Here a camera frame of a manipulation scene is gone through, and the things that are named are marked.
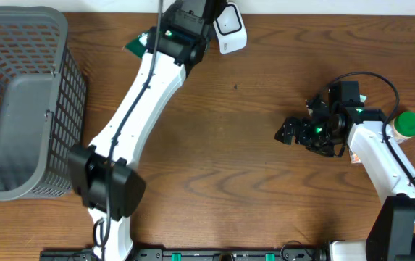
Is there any orange white small packet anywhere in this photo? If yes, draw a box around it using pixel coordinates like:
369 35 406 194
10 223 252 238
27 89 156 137
349 151 361 164

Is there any green lid white jar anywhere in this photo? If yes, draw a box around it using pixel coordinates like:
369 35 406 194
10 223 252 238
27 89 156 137
390 111 415 144

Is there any green 3M product pouch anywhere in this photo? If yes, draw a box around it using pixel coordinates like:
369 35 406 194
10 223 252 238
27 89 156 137
123 32 148 59

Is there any light green wipes pack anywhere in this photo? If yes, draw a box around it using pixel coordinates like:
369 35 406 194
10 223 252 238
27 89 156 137
359 95 367 103

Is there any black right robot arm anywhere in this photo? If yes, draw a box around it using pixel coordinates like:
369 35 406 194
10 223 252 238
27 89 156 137
275 100 415 260

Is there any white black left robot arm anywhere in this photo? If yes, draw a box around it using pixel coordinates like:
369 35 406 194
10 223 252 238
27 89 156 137
67 0 227 260

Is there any white cube barcode scanner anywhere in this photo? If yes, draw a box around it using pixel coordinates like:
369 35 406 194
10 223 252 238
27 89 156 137
213 1 248 54

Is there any grey plastic shopping basket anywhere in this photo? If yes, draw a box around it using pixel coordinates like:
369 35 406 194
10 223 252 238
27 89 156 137
0 7 87 201

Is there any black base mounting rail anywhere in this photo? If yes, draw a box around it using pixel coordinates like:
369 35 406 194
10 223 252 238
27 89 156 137
38 247 328 261

